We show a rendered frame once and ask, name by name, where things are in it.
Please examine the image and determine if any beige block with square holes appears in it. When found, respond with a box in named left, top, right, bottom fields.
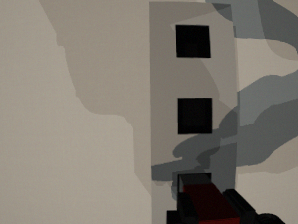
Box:
left=149, top=1, right=237, bottom=224

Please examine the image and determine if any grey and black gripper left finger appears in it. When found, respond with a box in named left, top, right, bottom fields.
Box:
left=166, top=192, right=199, bottom=224

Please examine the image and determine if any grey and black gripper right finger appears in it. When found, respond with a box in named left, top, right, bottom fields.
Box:
left=222, top=189, right=285, bottom=224

